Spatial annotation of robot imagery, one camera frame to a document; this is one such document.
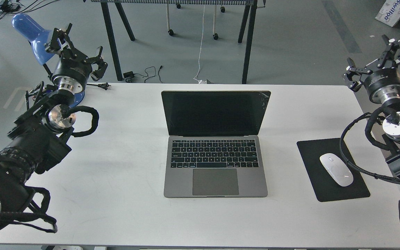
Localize white hanging cable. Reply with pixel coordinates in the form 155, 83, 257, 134
193, 4, 208, 84

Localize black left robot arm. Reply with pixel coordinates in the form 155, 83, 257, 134
0, 24, 107, 233

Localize white computer mouse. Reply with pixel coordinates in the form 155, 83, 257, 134
319, 152, 354, 187

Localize black power adapter cable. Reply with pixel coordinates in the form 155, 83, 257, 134
123, 65, 164, 84

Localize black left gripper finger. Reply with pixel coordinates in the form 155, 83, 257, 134
88, 46, 108, 81
45, 23, 79, 59

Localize grey open laptop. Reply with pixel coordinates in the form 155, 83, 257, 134
161, 90, 271, 198

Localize black frame background table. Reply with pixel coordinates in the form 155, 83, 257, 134
84, 0, 266, 85

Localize black plug on table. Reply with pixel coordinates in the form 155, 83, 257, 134
86, 83, 112, 90

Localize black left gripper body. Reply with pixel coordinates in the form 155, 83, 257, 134
51, 57, 92, 93

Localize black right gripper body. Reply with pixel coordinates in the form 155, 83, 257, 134
364, 68, 400, 104

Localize cardboard box with blue print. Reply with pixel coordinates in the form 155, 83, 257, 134
375, 0, 400, 27

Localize white wheeled rack legs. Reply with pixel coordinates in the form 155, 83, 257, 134
166, 4, 226, 41

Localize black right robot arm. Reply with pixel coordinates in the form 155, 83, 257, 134
339, 35, 400, 185

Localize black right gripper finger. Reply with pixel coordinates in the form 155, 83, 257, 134
376, 35, 400, 69
342, 58, 373, 92

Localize black mouse pad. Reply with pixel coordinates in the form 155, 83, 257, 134
297, 138, 370, 202

